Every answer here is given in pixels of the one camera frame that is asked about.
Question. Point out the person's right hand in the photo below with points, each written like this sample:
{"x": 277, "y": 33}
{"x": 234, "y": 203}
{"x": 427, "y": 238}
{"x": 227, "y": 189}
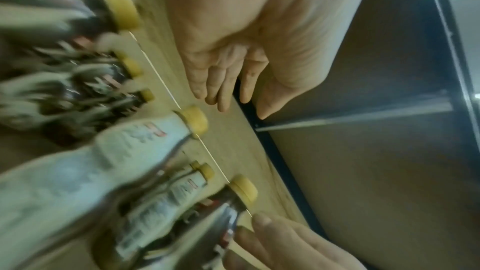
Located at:
{"x": 300, "y": 251}

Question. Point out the person's left hand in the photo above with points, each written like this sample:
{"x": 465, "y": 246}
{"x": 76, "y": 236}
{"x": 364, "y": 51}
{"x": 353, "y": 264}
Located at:
{"x": 270, "y": 25}

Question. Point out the yellow-capped drink bottle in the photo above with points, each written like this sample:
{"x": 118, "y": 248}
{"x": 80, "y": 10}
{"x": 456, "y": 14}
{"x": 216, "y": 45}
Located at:
{"x": 243, "y": 188}

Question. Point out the wooden shelf with black frame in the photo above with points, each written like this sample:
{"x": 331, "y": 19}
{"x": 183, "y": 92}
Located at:
{"x": 375, "y": 188}

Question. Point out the row of coffee bottles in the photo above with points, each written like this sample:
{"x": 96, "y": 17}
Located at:
{"x": 75, "y": 174}

